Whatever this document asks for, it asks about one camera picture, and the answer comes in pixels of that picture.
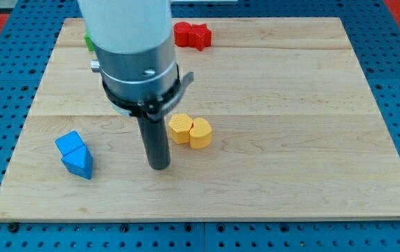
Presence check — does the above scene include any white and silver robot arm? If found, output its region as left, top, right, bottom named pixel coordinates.
left=78, top=0, right=179, bottom=116

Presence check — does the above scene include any yellow heart block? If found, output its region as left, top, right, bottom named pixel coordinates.
left=189, top=118, right=212, bottom=149

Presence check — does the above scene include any yellow hexagon block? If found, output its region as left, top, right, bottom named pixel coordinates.
left=169, top=113, right=193, bottom=144

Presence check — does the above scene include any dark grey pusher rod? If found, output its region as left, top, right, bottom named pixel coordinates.
left=137, top=118, right=171, bottom=170

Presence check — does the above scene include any red star block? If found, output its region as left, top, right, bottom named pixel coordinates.
left=188, top=24, right=212, bottom=51

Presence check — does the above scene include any red cylinder block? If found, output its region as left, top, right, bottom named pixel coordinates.
left=173, top=21, right=192, bottom=47

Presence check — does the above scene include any blue triangle block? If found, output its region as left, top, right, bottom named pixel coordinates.
left=61, top=146, right=93, bottom=180

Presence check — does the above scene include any blue cube block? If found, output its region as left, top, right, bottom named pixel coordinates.
left=55, top=131, right=84, bottom=156

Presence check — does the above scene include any green block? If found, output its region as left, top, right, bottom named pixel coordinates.
left=84, top=32, right=95, bottom=52

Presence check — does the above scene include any black clamp ring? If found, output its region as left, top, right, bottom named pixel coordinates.
left=102, top=64, right=195, bottom=122

